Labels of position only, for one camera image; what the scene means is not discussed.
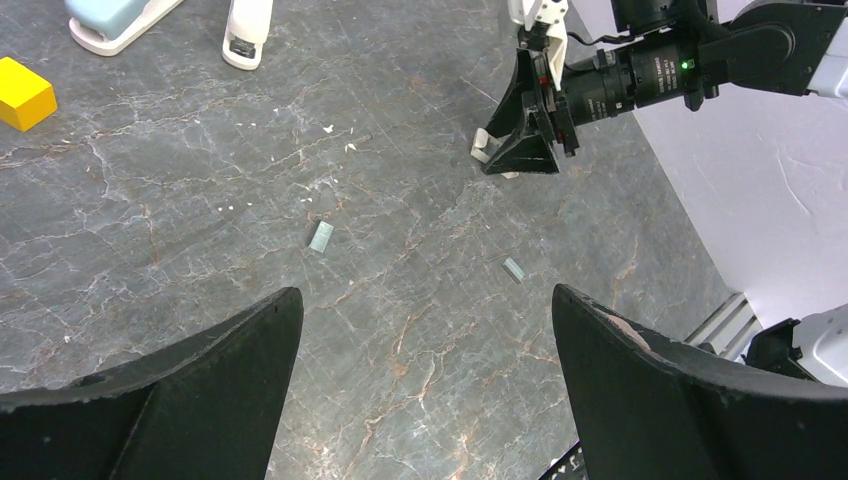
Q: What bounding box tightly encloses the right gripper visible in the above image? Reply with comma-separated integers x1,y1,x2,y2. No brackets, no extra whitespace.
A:
482,42,699,175

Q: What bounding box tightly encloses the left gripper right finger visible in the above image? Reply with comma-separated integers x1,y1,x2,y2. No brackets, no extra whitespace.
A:
551,284,847,479

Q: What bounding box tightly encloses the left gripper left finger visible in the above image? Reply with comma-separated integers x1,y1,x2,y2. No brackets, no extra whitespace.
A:
1,287,304,479

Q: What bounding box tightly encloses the white staple box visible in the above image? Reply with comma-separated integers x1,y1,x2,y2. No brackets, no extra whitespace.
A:
470,128,503,164

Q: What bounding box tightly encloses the white stapler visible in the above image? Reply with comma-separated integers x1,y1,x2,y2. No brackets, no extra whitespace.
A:
222,0,273,71

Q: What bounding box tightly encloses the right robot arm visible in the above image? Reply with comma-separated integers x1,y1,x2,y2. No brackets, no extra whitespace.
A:
470,1,847,178

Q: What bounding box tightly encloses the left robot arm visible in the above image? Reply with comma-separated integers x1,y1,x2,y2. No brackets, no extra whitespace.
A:
1,284,847,479

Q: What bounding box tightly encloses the light blue stapler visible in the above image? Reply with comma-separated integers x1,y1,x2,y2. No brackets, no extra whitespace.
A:
64,0,183,57

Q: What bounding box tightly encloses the staple strip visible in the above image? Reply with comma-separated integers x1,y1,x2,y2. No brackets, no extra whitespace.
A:
502,257,526,284
308,220,334,253

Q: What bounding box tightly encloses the yellow cube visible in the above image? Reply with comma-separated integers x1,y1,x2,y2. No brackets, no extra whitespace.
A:
1,57,58,132

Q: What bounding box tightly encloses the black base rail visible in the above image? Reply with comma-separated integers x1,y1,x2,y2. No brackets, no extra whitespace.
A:
539,442,588,480

